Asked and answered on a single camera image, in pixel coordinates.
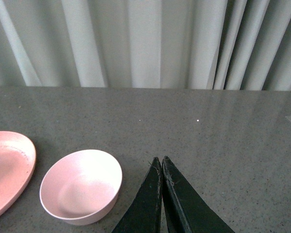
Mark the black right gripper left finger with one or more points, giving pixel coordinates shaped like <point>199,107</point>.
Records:
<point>144,214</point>

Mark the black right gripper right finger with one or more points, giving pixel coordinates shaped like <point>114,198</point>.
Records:
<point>185,210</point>

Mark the pink bowl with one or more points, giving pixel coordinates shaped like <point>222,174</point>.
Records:
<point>82,187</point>

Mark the white curtain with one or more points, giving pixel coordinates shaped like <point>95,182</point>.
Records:
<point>194,44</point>

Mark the pink plate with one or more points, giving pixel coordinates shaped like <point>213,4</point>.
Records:
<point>17,163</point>

